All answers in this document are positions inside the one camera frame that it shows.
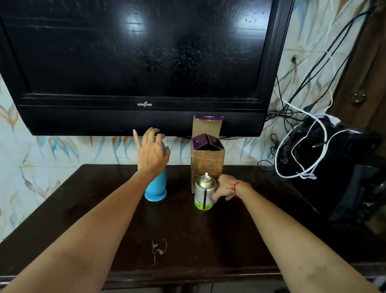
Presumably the person's left hand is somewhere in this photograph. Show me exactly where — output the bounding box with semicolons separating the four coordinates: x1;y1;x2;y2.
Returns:
133;127;171;179

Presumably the person's right hand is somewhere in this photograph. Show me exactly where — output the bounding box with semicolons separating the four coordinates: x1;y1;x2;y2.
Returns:
211;174;242;203

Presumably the green aerosol refill can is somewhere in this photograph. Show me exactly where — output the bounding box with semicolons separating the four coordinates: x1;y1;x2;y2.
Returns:
194;173;217;211

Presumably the brown paper box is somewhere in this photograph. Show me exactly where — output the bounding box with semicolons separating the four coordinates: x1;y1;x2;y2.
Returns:
190;115;226;194

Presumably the blue air freshener dispenser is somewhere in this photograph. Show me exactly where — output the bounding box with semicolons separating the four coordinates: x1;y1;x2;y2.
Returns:
144;142;168;202

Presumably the person's left forearm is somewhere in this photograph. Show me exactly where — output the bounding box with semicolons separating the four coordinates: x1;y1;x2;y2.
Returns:
0;170;160;293

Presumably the person's right forearm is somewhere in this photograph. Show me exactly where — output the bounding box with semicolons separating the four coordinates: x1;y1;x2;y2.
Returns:
235;183;382;293

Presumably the dark wooden table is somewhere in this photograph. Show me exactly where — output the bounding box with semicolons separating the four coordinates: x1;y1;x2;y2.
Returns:
0;164;386;293

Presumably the black flat screen television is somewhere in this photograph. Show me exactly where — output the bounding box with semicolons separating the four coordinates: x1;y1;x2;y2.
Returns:
0;0;296;137

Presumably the black electronic device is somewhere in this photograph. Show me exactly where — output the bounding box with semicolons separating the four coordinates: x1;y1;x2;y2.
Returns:
283;116;386;224

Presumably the brown wooden door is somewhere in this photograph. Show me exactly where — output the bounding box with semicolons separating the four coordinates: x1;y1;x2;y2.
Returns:
327;0;386;136

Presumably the red thread bracelet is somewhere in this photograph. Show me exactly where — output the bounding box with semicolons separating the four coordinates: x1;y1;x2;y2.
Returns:
230;182;253;197

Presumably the white cable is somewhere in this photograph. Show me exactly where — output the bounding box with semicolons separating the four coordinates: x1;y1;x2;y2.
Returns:
273;90;362;180

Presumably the bundle of black cables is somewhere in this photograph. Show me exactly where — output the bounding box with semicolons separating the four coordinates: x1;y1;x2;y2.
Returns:
258;6;378;173

